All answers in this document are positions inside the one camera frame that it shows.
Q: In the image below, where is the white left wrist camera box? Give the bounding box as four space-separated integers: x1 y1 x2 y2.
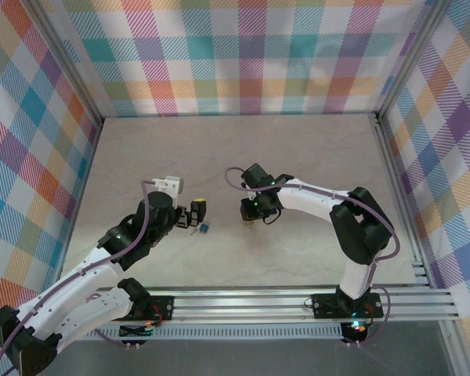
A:
151 175 184 207

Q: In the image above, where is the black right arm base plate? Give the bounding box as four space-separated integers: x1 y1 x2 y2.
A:
312 293 385 319

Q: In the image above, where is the aluminium mounting rail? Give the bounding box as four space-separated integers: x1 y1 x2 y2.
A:
96 287 461 326

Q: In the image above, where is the plaid backdrop cloth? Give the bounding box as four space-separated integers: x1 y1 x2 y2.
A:
387 0 470 376
0 0 103 376
60 0 420 118

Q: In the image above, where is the aluminium side rail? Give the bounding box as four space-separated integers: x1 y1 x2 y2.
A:
53 117 103 293
370 112 434 289

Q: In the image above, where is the black controller board with leds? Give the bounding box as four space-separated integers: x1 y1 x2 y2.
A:
118 320 157 352
341 319 371 348

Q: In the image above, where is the white slotted cable duct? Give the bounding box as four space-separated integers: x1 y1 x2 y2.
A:
76 324 345 341

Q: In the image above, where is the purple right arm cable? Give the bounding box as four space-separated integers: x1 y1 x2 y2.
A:
224 167 401 349

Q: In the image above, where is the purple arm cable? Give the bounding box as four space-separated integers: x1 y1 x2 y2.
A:
224 167 401 349
0 179 157 376

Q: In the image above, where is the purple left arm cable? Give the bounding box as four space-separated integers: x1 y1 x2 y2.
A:
0 179 157 376

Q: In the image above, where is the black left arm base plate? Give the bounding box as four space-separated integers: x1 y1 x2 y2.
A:
128 295 175 322

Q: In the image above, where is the aluminium frame post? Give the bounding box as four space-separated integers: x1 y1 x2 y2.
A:
374 0 452 122
29 0 105 126

